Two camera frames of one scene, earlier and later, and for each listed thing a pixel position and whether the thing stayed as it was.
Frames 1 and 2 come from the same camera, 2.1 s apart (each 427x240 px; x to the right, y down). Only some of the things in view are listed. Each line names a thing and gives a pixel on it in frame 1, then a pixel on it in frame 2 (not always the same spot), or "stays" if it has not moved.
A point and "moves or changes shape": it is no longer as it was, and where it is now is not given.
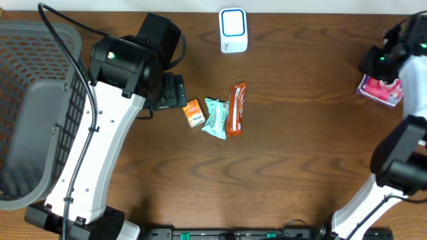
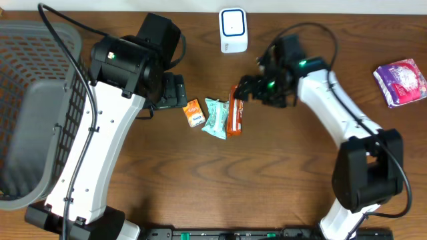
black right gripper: (367, 66) -> (257, 81)
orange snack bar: (235, 109) stays
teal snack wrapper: (216, 123) stays
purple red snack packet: (389, 93) moves or changes shape
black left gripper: (177, 94) stays
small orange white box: (194, 113) stays
